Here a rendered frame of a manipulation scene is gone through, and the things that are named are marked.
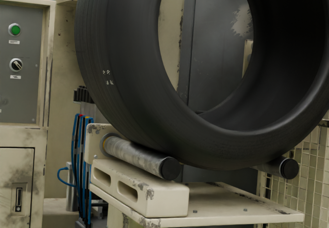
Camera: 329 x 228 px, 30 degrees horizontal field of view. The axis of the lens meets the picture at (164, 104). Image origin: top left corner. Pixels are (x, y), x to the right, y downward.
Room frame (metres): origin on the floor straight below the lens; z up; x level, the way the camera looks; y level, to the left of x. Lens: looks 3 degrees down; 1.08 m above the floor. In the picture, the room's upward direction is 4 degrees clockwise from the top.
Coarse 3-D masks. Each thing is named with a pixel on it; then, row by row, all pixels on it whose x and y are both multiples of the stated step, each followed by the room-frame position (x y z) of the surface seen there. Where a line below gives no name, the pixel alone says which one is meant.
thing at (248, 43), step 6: (246, 42) 1.80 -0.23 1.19; (252, 42) 1.81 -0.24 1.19; (246, 48) 1.80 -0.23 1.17; (246, 54) 1.80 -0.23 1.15; (246, 60) 1.80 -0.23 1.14; (246, 66) 1.80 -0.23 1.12; (318, 126) 1.69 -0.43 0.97; (312, 132) 1.68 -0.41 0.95; (306, 138) 1.67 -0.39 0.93; (312, 138) 1.68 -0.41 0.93; (300, 144) 1.66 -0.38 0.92; (306, 144) 1.67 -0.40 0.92; (312, 144) 1.68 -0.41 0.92
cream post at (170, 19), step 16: (176, 0) 1.57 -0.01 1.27; (160, 16) 1.56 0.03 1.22; (176, 16) 1.57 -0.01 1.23; (160, 32) 1.56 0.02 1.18; (176, 32) 1.58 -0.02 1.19; (160, 48) 1.56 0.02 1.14; (176, 48) 1.58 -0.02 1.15; (176, 64) 1.58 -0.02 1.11; (176, 80) 1.58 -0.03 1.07; (112, 208) 1.61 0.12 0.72; (112, 224) 1.60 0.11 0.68; (128, 224) 1.54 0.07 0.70
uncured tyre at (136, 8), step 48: (96, 0) 1.17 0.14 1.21; (144, 0) 1.12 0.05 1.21; (288, 0) 1.52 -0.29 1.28; (96, 48) 1.17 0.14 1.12; (144, 48) 1.12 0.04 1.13; (288, 48) 1.54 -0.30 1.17; (96, 96) 1.28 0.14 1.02; (144, 96) 1.13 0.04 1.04; (240, 96) 1.53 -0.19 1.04; (288, 96) 1.48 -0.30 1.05; (144, 144) 1.26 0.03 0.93; (192, 144) 1.17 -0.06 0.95; (240, 144) 1.21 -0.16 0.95; (288, 144) 1.27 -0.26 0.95
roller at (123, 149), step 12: (108, 144) 1.44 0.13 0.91; (120, 144) 1.38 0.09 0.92; (132, 144) 1.34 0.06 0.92; (120, 156) 1.36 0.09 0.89; (132, 156) 1.30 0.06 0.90; (144, 156) 1.24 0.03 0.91; (156, 156) 1.21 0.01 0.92; (168, 156) 1.19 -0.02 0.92; (144, 168) 1.24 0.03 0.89; (156, 168) 1.18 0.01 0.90; (168, 168) 1.17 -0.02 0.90; (180, 168) 1.18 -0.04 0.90; (168, 180) 1.17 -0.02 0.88
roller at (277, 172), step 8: (272, 160) 1.32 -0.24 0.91; (280, 160) 1.30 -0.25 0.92; (288, 160) 1.29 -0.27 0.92; (256, 168) 1.38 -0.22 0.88; (264, 168) 1.34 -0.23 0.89; (272, 168) 1.31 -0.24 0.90; (280, 168) 1.29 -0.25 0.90; (288, 168) 1.28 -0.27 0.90; (296, 168) 1.29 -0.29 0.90; (280, 176) 1.30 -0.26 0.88; (288, 176) 1.28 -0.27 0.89
